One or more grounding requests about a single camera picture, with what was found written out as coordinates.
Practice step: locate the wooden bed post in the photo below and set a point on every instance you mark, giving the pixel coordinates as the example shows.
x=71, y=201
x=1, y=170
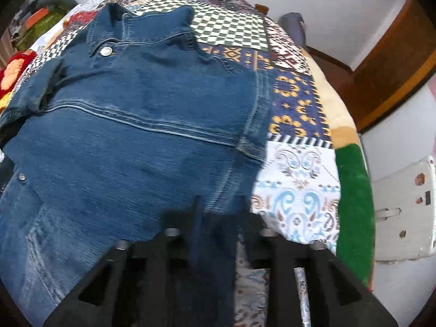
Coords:
x=261, y=9

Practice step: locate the brown wooden door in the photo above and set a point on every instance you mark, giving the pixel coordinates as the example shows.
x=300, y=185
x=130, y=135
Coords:
x=391, y=64

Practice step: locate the blue denim jacket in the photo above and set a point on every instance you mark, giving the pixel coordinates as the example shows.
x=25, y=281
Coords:
x=136, y=143

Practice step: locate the orange box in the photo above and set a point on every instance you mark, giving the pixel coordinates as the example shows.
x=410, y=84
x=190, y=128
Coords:
x=41, y=16

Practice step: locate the green cloth covered stand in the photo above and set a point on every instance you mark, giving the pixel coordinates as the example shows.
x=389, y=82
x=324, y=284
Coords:
x=37, y=32

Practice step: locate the grey bag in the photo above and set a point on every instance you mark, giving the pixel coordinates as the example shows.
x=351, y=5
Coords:
x=293, y=29

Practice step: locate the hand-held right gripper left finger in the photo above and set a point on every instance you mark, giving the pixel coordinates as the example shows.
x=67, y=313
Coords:
x=177, y=242

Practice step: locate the white plastic stool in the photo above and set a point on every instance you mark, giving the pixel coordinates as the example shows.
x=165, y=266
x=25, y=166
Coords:
x=405, y=211

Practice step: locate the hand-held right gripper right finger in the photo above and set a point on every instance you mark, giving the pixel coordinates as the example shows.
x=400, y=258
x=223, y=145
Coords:
x=263, y=246

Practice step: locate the red plush toy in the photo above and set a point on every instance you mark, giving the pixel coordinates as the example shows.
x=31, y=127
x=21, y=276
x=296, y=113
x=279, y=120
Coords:
x=13, y=71

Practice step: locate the patchwork printed blanket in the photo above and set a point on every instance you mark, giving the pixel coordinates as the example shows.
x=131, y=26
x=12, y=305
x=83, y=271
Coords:
x=296, y=184

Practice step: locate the beige green fleece blanket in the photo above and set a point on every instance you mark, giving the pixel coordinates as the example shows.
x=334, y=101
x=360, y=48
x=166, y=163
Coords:
x=354, y=194

